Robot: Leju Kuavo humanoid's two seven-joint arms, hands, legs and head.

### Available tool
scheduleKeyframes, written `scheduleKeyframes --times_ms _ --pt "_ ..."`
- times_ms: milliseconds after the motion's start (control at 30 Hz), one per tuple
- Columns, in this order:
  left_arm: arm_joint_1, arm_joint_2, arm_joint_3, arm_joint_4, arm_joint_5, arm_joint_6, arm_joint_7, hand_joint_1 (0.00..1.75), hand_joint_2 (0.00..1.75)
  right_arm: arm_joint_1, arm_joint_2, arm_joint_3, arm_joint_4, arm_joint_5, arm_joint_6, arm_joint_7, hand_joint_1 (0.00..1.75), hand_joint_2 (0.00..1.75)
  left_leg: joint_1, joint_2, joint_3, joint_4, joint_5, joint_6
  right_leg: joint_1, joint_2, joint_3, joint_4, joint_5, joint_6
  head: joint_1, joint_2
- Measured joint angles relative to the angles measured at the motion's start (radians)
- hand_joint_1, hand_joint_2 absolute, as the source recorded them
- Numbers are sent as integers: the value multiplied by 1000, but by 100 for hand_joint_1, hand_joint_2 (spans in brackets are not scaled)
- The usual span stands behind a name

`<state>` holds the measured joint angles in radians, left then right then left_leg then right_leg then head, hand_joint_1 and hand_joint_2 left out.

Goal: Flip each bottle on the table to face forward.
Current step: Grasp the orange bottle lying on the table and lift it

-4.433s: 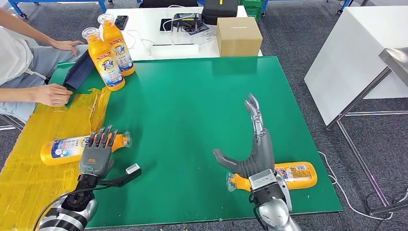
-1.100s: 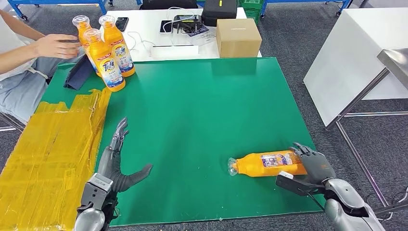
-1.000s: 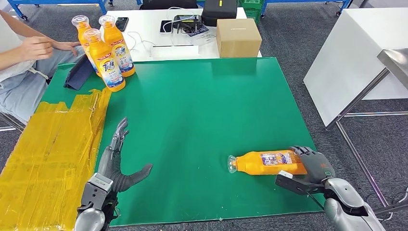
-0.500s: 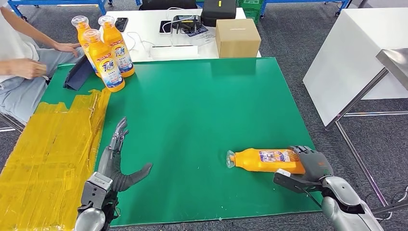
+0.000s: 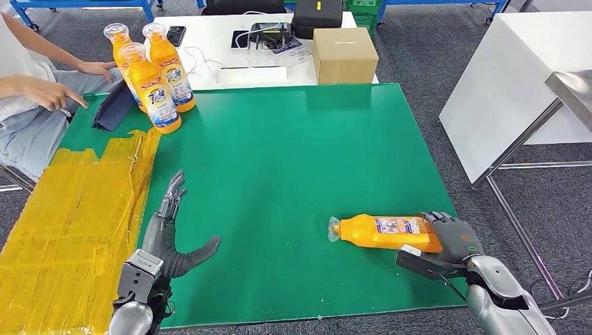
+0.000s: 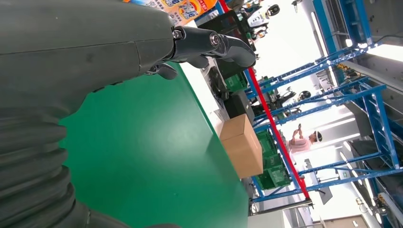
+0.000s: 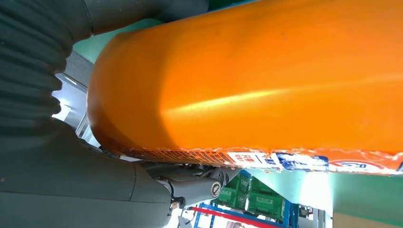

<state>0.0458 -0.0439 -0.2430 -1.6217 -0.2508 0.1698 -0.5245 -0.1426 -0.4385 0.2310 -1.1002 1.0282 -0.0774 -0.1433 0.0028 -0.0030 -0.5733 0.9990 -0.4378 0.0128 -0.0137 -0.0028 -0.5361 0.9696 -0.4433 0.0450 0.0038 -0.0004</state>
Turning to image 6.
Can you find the green table mat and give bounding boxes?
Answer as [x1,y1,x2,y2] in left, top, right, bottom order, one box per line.
[58,63,249,228]

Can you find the green plastic crate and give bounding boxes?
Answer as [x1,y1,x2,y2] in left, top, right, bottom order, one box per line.
[224,74,249,94]
[254,130,292,191]

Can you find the black carrying case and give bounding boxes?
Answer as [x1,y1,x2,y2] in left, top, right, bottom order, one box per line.
[224,91,256,125]

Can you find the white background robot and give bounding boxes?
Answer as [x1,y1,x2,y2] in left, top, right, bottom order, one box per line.
[245,3,281,34]

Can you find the cardboard box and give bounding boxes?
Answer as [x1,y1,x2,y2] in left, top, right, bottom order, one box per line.
[219,114,264,180]

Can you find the person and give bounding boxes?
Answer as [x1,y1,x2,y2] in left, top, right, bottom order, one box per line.
[287,123,323,154]

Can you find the large white table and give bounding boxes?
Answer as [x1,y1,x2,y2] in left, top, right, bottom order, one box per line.
[247,210,286,228]

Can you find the blue metal rack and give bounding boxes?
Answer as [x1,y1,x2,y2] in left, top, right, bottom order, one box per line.
[244,0,403,204]

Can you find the red post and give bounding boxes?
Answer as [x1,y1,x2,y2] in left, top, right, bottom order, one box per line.
[218,0,311,200]

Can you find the metal table frame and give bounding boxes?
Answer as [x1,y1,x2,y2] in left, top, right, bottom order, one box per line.
[248,199,315,217]

